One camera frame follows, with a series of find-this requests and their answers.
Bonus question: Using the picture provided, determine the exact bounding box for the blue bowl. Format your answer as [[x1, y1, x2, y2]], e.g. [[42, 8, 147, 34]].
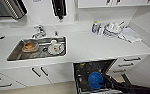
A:
[[87, 71, 105, 90]]

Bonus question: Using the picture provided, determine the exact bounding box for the stainless steel dishwasher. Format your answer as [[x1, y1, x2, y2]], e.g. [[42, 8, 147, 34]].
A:
[[72, 59, 132, 94]]

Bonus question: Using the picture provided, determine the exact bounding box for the yellow bowl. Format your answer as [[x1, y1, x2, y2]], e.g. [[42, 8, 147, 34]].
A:
[[79, 61, 87, 67]]

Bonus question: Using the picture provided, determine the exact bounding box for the white drawer unit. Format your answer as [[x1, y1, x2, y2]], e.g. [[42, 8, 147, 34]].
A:
[[109, 54, 149, 74], [0, 69, 25, 93]]

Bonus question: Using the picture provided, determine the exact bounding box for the stack of white plates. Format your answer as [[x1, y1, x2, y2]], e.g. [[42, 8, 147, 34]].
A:
[[102, 21, 125, 38]]

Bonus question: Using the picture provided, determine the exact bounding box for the small white bottle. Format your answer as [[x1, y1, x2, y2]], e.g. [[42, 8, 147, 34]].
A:
[[98, 23, 104, 35]]

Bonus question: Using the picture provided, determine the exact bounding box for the white cup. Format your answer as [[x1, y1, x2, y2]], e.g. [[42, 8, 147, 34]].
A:
[[47, 39, 64, 56]]

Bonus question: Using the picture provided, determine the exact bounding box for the white sink base cabinet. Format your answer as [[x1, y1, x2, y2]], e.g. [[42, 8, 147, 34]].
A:
[[0, 62, 75, 88]]

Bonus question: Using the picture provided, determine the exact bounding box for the chrome faucet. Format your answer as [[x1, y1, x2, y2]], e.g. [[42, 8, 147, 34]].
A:
[[31, 24, 47, 39]]

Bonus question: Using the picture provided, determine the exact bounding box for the orange bowl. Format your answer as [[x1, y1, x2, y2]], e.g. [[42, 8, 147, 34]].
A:
[[21, 40, 40, 53]]

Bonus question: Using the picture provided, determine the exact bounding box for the black soap dispenser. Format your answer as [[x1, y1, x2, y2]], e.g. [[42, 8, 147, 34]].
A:
[[50, 0, 68, 20]]

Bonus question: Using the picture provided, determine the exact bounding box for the steel kitchen sink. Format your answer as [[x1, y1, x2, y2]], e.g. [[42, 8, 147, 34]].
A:
[[5, 35, 68, 62]]

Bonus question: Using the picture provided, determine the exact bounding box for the steel paper towel dispenser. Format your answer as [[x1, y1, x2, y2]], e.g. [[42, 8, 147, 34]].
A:
[[0, 0, 28, 20]]

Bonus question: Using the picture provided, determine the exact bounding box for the white wall outlet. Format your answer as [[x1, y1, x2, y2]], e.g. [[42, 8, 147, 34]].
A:
[[74, 13, 80, 22]]

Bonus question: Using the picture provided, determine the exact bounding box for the white wall cabinet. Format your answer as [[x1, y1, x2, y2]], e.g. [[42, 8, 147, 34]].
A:
[[77, 0, 150, 9]]

